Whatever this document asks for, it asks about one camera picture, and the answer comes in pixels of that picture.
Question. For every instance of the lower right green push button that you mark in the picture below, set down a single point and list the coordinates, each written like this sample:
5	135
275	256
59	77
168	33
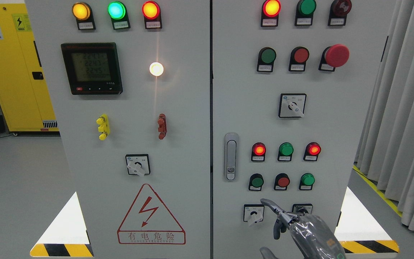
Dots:
307	181

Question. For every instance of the lower red push button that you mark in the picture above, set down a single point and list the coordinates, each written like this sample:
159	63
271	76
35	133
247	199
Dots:
282	182

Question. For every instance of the red electrical hazard warning sign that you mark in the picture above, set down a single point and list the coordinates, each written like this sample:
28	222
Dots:
149	221

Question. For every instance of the grey electrical cabinet left door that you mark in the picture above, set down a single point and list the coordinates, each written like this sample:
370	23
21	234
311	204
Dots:
180	163

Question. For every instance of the silver cabinet door handle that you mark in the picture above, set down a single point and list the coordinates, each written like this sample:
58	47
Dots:
230	151

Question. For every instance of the white lit indicator lamp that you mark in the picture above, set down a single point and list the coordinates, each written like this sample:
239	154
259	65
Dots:
156	69

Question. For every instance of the middle left red indicator lamp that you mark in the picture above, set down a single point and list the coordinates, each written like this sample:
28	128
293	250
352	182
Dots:
258	153

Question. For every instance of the grey electrical cabinet right door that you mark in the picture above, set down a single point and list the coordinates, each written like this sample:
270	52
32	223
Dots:
246	102

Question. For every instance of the left door rotary selector switch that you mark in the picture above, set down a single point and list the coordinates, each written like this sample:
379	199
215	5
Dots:
138	164

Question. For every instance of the upper right rotary selector switch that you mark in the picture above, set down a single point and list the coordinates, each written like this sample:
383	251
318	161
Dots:
292	105

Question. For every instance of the lower left green push button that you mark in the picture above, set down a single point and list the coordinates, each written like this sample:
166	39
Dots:
255	182

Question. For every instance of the yellow indicator lamp top left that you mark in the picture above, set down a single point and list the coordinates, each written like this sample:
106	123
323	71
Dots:
84	16

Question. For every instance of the black digital power meter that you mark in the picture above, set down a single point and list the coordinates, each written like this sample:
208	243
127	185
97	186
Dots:
92	68

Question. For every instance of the lower left rotary selector switch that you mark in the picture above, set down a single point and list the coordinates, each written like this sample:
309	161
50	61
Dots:
253	213

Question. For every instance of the middle right red indicator lamp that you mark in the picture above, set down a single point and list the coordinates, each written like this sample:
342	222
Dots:
312	152

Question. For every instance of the red emergency stop mushroom button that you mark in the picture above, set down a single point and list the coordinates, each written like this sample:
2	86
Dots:
334	56

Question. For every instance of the dark red buzzer lamp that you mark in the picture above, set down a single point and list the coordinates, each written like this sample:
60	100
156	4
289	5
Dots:
338	12

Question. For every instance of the grey electrical cabinet door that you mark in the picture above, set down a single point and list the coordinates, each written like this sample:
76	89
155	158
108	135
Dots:
246	102
180	163

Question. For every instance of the upper green push button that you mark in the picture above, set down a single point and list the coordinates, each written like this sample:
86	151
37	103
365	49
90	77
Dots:
266	59

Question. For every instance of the upper red push button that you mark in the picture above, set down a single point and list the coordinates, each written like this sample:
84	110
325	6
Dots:
298	58

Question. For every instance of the green indicator lamp top right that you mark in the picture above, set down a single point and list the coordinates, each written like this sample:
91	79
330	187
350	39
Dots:
304	12

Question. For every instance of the green indicator lamp top left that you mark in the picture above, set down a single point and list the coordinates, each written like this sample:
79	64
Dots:
119	15

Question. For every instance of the yellow terminal connector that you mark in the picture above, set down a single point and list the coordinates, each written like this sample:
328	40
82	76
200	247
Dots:
103	126

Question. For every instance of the red indicator lamp top right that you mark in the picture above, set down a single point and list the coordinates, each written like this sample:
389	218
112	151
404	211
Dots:
270	13

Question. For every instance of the green push button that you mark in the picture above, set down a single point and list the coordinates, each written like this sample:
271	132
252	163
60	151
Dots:
255	182
307	181
266	59

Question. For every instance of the red push button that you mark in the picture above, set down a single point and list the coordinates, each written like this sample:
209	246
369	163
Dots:
282	182
298	58

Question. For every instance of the yellow safety storage cabinet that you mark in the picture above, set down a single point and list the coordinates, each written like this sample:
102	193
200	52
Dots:
24	97

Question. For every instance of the green indicator lamp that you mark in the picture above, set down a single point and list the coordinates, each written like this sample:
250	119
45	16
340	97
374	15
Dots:
304	12
285	152
119	15

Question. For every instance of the red indicator lamp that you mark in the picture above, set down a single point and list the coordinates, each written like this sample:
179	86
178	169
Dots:
270	13
152	15
258	153
312	152

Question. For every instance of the grey curtain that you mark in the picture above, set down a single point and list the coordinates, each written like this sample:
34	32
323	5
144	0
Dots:
386	151

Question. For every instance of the middle green indicator lamp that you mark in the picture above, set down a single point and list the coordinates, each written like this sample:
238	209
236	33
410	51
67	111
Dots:
285	152

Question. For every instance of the red terminal connector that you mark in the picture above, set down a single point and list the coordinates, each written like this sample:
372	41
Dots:
162	126

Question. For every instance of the red indicator lamp top left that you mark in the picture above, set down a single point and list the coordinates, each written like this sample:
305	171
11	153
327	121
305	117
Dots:
152	15

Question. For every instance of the black key selector switch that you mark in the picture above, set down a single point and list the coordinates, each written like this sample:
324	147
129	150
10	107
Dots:
302	208

